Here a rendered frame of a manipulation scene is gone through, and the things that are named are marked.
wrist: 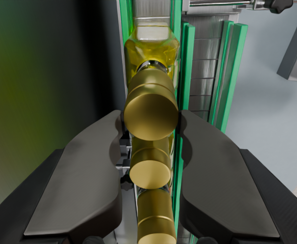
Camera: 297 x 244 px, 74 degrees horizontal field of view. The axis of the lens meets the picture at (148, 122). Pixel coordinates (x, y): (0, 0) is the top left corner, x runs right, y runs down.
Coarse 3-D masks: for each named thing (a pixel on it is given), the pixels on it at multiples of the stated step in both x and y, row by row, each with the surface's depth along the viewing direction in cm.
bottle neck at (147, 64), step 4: (148, 60) 17; (152, 60) 17; (144, 64) 17; (148, 64) 17; (152, 64) 16; (156, 64) 17; (160, 64) 17; (140, 68) 17; (144, 68) 16; (156, 68) 16; (160, 68) 16; (164, 68) 17
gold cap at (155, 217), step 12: (144, 192) 19; (156, 192) 19; (144, 204) 18; (156, 204) 18; (168, 204) 19; (144, 216) 17; (156, 216) 17; (168, 216) 17; (144, 228) 17; (156, 228) 16; (168, 228) 16; (144, 240) 16; (156, 240) 16; (168, 240) 16
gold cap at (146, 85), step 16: (144, 80) 13; (160, 80) 13; (128, 96) 12; (144, 96) 11; (160, 96) 11; (128, 112) 11; (144, 112) 11; (160, 112) 11; (176, 112) 11; (128, 128) 12; (144, 128) 12; (160, 128) 12
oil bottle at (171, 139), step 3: (171, 135) 25; (132, 138) 26; (168, 138) 25; (171, 138) 25; (132, 141) 25; (171, 141) 25; (171, 144) 24; (132, 147) 25; (171, 147) 24; (171, 150) 24; (171, 153) 24; (171, 156) 24; (171, 159) 25; (171, 162) 25; (171, 165) 25; (171, 168) 26
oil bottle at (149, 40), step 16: (144, 32) 23; (160, 32) 23; (128, 48) 18; (144, 48) 18; (160, 48) 18; (176, 48) 18; (128, 64) 18; (176, 64) 18; (128, 80) 19; (176, 80) 20
